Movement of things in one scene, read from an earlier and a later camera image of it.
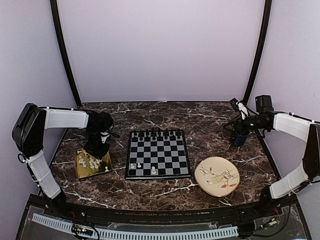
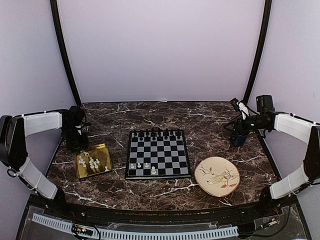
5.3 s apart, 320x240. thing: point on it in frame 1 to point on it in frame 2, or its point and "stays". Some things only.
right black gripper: [238, 123] stays
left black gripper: [99, 153] to [83, 145]
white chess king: [153, 170] stays
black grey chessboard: [157, 154] stays
